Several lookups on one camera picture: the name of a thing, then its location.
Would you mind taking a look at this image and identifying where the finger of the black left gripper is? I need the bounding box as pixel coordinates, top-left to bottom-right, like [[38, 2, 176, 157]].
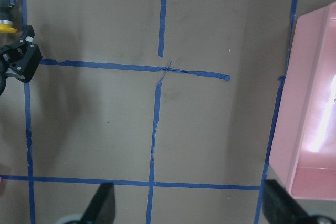
[[1, 25, 42, 83]]

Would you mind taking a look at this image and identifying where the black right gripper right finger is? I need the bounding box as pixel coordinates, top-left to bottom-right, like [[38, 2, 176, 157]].
[[262, 179, 335, 224]]

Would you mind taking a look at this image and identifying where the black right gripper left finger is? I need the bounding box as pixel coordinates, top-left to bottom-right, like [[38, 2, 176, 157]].
[[79, 183, 116, 224]]

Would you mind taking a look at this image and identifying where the yellow push button switch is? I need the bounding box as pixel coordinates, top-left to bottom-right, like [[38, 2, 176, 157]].
[[0, 0, 17, 34]]

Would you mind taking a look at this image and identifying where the pink plastic bin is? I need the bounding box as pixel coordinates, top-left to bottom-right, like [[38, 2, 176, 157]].
[[269, 3, 335, 200]]

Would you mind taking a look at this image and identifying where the pink foam cube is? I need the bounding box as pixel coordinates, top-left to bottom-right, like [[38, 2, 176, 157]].
[[0, 178, 4, 195]]

